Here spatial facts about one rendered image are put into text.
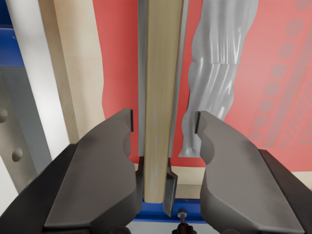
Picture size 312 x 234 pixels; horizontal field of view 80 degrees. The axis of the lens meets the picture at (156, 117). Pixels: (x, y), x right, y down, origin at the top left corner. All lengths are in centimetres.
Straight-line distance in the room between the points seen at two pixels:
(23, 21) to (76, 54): 7
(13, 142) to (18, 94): 132
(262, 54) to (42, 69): 30
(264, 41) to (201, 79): 10
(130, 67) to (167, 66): 12
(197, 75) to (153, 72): 12
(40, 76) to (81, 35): 8
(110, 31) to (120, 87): 8
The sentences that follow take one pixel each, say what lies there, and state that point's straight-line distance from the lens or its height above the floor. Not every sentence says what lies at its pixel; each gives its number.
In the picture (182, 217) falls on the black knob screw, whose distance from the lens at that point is 40.
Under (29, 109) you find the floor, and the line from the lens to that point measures 167.
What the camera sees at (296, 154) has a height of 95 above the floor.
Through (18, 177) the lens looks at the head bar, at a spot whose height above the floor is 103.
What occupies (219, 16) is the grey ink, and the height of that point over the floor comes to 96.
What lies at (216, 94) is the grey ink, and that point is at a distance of 31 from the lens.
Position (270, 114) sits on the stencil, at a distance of 37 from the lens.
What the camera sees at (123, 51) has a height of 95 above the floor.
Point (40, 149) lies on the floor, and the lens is 186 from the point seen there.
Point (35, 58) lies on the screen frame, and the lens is 29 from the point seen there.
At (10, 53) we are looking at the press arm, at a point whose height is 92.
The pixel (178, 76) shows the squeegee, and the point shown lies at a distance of 25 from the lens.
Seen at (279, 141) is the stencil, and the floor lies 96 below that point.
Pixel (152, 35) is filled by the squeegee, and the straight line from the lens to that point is 17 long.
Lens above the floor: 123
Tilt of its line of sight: 61 degrees down
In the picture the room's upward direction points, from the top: 179 degrees counter-clockwise
